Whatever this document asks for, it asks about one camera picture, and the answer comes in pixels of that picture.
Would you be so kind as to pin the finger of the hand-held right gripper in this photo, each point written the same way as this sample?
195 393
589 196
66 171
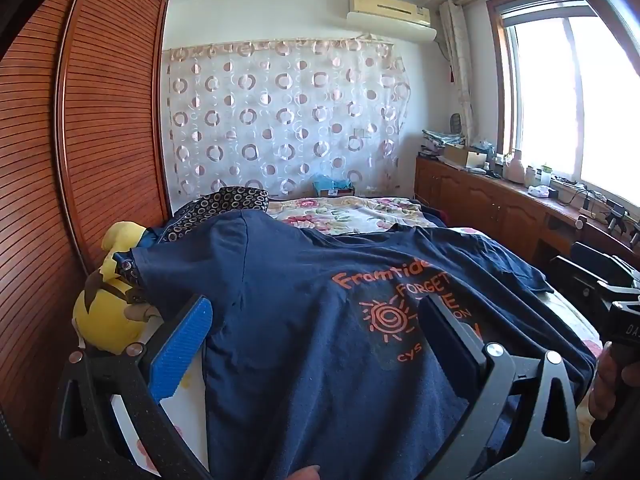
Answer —
580 277
595 252

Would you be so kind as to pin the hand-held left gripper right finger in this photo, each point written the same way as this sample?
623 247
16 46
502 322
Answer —
450 342

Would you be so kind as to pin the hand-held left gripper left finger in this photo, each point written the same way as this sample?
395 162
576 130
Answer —
182 345

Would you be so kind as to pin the navy printed t-shirt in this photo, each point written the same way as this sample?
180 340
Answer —
300 360

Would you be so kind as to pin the person's right hand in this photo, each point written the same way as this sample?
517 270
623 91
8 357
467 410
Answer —
605 395

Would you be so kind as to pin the person's left hand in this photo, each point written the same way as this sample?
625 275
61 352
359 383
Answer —
302 474

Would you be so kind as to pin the white flower-print bed sheet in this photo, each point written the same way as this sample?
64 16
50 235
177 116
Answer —
192 410

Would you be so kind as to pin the crumpled white plastic bag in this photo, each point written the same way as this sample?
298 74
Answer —
540 191

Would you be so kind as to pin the yellow plush toy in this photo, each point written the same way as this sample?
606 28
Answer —
105 310

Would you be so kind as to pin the white bottle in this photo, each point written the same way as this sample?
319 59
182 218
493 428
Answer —
513 167

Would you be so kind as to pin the long wooden cabinet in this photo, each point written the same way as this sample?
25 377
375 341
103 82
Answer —
480 200

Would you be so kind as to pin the wooden-framed window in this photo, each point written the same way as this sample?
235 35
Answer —
550 100

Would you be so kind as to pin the cardboard box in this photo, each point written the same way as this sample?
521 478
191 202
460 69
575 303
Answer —
462 156

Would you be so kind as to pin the stack of papers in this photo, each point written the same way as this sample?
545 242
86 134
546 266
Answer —
442 137

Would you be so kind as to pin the beige window curtain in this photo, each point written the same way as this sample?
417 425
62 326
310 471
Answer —
457 60

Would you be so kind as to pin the sheer circle-patterned curtain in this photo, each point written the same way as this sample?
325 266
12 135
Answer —
280 125

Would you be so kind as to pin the wall air conditioner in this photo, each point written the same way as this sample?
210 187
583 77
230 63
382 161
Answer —
390 15

